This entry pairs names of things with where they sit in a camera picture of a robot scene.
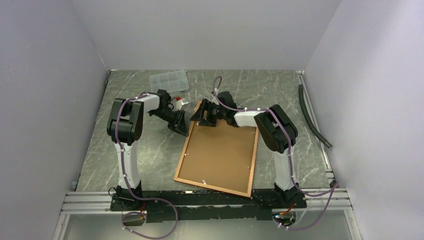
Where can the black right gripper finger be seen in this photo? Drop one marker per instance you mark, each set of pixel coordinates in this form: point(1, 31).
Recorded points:
point(199, 114)
point(207, 122)

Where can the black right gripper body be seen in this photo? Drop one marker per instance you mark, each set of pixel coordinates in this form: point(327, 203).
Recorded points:
point(214, 113)

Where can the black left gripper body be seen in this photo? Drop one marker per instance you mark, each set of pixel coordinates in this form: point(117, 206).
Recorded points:
point(167, 114)

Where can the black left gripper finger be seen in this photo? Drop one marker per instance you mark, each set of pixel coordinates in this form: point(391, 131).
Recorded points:
point(181, 118)
point(179, 129)

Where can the wooden picture frame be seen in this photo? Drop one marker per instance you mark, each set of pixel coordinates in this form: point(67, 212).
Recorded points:
point(185, 149)

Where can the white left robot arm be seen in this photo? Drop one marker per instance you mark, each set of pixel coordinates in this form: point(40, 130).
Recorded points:
point(125, 127)

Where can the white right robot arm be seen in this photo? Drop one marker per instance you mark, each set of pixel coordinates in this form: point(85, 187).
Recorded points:
point(275, 127)

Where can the clear plastic organizer box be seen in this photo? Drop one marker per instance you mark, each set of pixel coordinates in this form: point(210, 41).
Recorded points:
point(172, 81)

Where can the black foam tube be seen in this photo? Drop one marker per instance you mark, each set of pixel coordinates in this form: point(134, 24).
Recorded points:
point(308, 119)

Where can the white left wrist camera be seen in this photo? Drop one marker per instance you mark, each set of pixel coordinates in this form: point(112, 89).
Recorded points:
point(180, 102)

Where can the aluminium extrusion rail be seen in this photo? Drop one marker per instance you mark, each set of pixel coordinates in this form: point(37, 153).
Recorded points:
point(321, 200)

